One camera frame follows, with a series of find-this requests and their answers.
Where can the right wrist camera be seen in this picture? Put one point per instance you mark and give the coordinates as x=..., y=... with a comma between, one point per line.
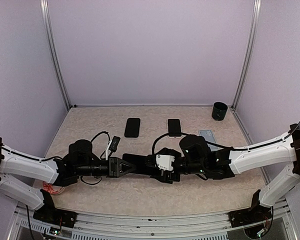
x=164, y=162

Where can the front aluminium rail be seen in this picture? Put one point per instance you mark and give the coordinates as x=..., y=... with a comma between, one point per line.
x=209, y=226

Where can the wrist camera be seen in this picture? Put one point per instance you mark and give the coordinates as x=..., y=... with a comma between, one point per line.
x=164, y=162
x=112, y=147

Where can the dark green cup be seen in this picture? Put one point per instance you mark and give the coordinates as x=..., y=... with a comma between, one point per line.
x=219, y=111

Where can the left aluminium frame post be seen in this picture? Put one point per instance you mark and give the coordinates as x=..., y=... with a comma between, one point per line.
x=44, y=5

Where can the aluminium frame post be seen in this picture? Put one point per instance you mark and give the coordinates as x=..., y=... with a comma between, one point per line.
x=44, y=5
x=248, y=53

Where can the light blue phone case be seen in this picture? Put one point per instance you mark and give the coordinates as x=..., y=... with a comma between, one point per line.
x=209, y=137

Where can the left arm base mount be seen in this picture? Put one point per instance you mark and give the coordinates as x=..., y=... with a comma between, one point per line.
x=56, y=216

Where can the pink phone case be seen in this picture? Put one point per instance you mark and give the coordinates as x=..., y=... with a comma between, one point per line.
x=174, y=128

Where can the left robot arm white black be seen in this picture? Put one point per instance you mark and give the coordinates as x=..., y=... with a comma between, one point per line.
x=13, y=163

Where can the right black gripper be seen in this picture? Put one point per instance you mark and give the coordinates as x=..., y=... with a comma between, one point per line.
x=167, y=178

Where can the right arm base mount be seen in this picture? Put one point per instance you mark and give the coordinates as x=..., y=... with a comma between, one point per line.
x=249, y=216

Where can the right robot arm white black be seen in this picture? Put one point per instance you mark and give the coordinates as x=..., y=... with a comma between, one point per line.
x=282, y=149

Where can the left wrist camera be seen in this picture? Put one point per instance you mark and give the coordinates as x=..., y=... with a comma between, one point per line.
x=112, y=147

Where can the black phone case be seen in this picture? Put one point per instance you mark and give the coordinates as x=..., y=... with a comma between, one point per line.
x=132, y=128

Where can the red white patterned dish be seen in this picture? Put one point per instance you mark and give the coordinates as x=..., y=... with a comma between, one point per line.
x=52, y=189

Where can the right aluminium frame post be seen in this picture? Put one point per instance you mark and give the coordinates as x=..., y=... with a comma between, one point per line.
x=248, y=53

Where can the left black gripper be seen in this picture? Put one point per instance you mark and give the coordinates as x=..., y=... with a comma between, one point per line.
x=120, y=161

